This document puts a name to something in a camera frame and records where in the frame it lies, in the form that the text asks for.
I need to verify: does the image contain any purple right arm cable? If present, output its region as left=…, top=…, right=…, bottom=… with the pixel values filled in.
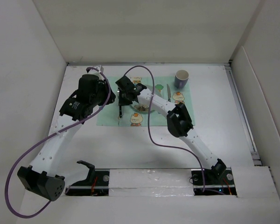
left=123, top=65, right=207, bottom=193

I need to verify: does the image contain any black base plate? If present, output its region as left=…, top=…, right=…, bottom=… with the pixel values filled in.
left=65, top=169, right=110, bottom=196
left=189, top=168, right=237, bottom=196

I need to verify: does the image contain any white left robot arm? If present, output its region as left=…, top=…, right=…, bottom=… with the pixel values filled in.
left=17, top=65, right=115, bottom=201

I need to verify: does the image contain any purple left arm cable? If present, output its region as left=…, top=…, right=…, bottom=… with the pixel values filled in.
left=4, top=67, right=112, bottom=219

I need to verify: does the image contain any steel fork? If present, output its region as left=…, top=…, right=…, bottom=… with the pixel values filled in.
left=117, top=88, right=122, bottom=119

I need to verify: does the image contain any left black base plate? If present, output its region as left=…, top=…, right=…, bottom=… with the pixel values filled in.
left=65, top=169, right=110, bottom=196

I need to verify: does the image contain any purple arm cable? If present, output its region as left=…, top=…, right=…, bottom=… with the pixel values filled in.
left=4, top=67, right=112, bottom=219
left=123, top=65, right=207, bottom=193

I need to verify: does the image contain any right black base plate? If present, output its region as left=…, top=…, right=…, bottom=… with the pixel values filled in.
left=189, top=168, right=237, bottom=196

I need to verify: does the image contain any green floral glass plate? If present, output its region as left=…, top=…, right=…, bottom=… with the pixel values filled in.
left=129, top=84, right=164, bottom=115

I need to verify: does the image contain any green cartoon placemat cloth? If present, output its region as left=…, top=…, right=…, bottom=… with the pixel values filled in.
left=97, top=77, right=195, bottom=134

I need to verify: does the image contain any purple ceramic mug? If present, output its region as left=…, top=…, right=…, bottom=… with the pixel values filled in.
left=174, top=70, right=189, bottom=89

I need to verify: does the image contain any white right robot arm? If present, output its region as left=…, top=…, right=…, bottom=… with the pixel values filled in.
left=116, top=76, right=226, bottom=184

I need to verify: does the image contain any steel table knife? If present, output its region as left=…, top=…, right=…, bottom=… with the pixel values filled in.
left=167, top=84, right=171, bottom=102

